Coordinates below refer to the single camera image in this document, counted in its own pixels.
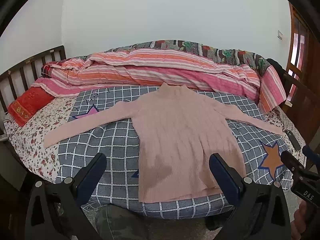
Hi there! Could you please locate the pink orange striped quilt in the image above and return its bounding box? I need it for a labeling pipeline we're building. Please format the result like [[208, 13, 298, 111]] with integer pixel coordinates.
[[32, 48, 287, 113]]

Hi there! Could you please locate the pink knit sweater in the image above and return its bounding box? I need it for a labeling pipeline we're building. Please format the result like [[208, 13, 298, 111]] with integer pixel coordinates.
[[43, 83, 283, 203]]

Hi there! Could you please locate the red embroidered pillow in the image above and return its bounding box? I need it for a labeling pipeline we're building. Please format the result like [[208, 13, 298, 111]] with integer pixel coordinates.
[[8, 87, 55, 127]]

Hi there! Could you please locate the white wall switch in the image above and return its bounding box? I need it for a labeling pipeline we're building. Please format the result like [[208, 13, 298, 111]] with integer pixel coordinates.
[[277, 31, 283, 40]]

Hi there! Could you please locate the floral bed sheet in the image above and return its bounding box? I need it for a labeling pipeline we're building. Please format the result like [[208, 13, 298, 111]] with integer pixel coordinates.
[[3, 98, 76, 183]]

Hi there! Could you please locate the black smartphone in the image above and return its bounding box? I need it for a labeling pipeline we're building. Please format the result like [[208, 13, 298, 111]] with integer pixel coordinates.
[[284, 130, 301, 151]]

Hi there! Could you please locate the dark wooden footboard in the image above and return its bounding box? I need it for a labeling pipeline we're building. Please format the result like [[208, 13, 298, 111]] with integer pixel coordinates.
[[281, 71, 319, 145]]

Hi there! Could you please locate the dark wooden headboard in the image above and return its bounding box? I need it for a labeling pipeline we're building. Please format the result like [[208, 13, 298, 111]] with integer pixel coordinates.
[[1, 45, 66, 113]]

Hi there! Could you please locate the person's right hand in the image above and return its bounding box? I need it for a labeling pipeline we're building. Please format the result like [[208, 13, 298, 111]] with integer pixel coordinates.
[[291, 200, 307, 240]]

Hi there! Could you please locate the black garment on footboard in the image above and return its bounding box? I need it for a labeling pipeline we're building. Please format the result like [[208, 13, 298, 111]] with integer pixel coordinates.
[[267, 58, 286, 83]]

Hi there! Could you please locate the grey grid star blanket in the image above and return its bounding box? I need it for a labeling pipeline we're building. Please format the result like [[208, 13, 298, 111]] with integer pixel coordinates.
[[55, 84, 294, 220]]

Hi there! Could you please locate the wooden door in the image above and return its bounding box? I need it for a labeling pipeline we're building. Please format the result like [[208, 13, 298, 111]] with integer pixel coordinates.
[[286, 4, 319, 96]]

